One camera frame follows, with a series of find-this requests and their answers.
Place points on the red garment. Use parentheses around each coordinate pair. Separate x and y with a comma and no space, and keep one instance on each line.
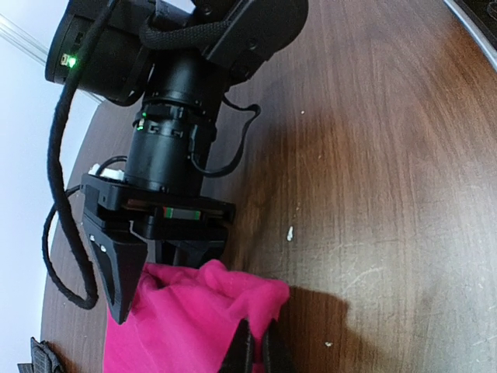
(184,319)

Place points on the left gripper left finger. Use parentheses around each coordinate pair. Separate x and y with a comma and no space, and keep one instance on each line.
(240,355)

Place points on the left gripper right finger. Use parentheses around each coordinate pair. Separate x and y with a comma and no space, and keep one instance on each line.
(276,356)

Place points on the right aluminium frame post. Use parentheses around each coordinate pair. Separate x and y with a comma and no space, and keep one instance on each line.
(23,41)

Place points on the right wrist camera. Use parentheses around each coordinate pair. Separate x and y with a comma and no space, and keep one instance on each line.
(112,174)

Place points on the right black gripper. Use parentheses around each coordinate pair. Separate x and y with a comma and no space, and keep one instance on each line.
(190,231)

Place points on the dark pinstriped shirt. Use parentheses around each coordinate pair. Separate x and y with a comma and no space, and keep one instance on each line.
(43,359)

